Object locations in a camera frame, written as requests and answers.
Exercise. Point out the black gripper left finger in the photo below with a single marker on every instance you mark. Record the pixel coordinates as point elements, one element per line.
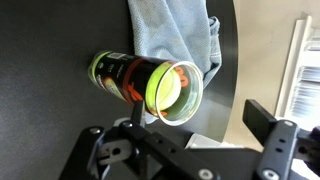
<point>156,150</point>

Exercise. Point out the white framed window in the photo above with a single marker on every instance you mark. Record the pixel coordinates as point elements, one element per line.
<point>303,76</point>

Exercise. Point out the blue cloth towel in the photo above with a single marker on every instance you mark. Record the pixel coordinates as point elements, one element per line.
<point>170,30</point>

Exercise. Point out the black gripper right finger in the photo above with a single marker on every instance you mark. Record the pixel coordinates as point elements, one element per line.
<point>280,146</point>

